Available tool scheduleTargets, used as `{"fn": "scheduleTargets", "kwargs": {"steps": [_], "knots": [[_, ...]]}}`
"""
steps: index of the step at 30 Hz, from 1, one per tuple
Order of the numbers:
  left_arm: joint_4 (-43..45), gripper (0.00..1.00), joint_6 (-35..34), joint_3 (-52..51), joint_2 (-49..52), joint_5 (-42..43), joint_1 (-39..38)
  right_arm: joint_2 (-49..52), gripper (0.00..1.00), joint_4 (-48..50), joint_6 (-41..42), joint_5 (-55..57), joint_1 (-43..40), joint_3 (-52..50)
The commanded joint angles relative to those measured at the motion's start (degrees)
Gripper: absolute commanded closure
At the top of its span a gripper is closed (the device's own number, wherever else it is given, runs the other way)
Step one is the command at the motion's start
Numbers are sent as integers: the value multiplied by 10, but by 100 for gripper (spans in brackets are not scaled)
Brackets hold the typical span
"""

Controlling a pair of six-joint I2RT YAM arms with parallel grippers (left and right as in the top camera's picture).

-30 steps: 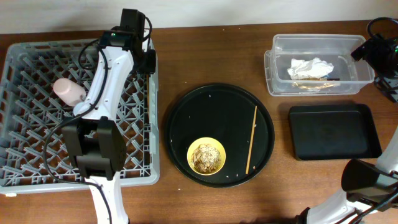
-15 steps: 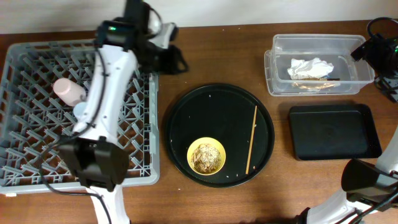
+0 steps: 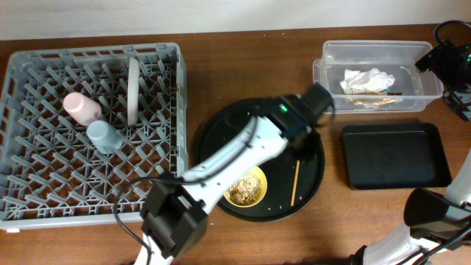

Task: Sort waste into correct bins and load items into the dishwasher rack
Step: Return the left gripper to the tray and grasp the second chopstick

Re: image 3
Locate wooden chopstick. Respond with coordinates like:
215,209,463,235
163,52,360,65
290,160,300,207

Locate gold foil wrapper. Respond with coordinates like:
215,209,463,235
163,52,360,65
345,92,403,108

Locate white napkin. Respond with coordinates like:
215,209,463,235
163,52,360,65
339,68,395,95

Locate yellow bowl with food scraps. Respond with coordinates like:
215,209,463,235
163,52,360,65
224,166,268,208

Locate grey plate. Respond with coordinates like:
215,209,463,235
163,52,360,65
127,57,139,126

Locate light blue cup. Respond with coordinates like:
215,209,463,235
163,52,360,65
86,120,123,155

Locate pink cup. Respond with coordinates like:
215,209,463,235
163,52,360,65
63,92,102,126

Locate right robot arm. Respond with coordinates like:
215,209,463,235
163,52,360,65
345,38,470,264

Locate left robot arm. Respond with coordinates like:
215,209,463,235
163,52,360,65
136,83,333,264

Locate grey dishwasher rack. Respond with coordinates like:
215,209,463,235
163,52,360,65
1,43,188,230

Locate round black tray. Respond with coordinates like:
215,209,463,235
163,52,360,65
194,99,325,222

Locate clear plastic bin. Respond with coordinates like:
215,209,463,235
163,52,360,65
313,40,444,113

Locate black rectangular tray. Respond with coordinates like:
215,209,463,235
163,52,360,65
341,123,452,190

